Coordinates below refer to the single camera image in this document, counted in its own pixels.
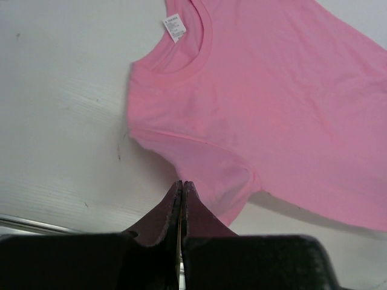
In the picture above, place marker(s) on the aluminium mounting rail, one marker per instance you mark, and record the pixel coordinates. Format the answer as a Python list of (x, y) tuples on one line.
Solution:
[(12, 225)]

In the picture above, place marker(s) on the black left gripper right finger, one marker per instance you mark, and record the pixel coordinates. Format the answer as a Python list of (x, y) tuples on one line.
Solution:
[(215, 257)]

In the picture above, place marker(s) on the pink t-shirt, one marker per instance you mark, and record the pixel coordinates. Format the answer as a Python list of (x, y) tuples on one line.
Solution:
[(274, 96)]

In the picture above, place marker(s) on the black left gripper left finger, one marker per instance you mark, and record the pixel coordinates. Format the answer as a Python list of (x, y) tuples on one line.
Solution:
[(144, 256)]

